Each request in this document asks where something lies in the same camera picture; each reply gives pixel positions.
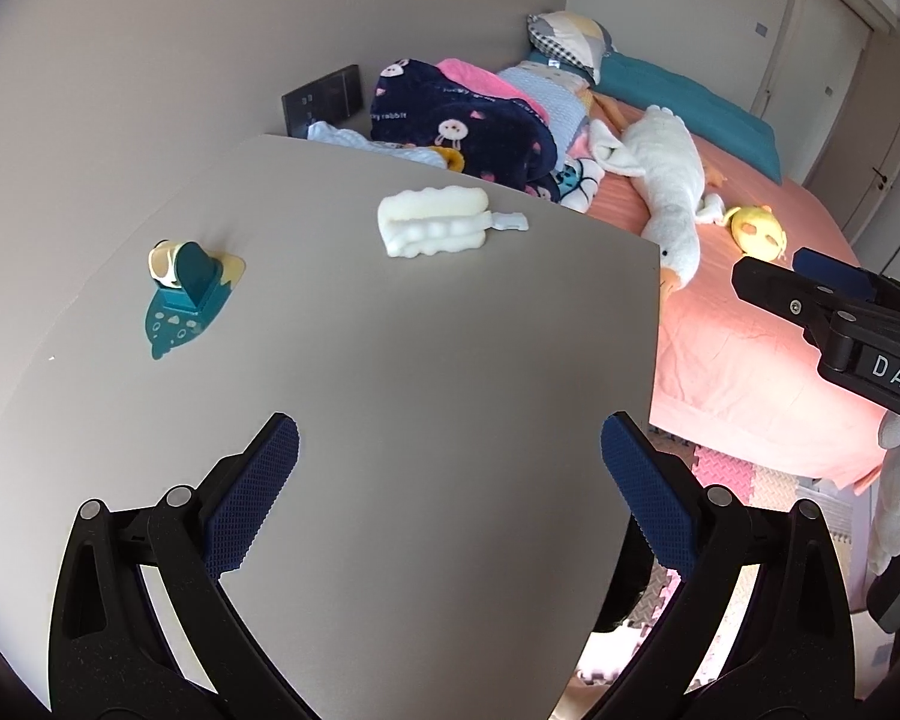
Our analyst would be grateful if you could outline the teal tape dispenser holder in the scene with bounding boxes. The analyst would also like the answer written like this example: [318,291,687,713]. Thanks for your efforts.
[144,239,247,361]

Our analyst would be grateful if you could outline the white gloved hand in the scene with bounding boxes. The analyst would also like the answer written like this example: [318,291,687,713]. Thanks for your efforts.
[868,411,900,575]

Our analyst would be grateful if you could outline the yellow chick plush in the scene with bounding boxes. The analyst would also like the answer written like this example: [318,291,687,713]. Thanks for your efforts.
[722,205,787,263]

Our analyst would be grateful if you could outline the pastel foam floor mat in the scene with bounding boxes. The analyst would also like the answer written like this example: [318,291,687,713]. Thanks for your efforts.
[589,478,862,718]

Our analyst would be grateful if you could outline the teal long pillow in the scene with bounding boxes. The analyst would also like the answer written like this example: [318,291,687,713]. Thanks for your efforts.
[528,50,784,185]

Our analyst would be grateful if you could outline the white goose plush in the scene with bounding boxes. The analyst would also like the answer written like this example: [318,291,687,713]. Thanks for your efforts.
[589,98,725,301]

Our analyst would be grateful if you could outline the white cartoon print cloth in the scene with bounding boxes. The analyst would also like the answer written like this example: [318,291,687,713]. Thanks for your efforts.
[554,158,606,213]

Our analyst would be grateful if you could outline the light blue knitted blanket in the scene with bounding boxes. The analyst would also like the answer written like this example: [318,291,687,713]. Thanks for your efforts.
[497,62,587,166]

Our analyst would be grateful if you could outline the patterned checked pillow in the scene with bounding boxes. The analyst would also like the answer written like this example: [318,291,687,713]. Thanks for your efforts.
[526,11,616,85]

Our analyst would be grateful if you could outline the pale blue baby garment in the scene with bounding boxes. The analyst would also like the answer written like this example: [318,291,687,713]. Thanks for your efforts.
[305,121,447,169]

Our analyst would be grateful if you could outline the pink fleece blanket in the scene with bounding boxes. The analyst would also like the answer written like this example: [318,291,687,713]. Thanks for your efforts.
[437,59,549,124]

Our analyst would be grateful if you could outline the navy bunny print blanket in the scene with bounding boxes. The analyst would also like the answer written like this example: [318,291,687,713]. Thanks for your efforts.
[370,59,559,202]

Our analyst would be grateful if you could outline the black wall switch panel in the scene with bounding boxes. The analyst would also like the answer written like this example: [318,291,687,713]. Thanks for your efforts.
[281,64,364,138]

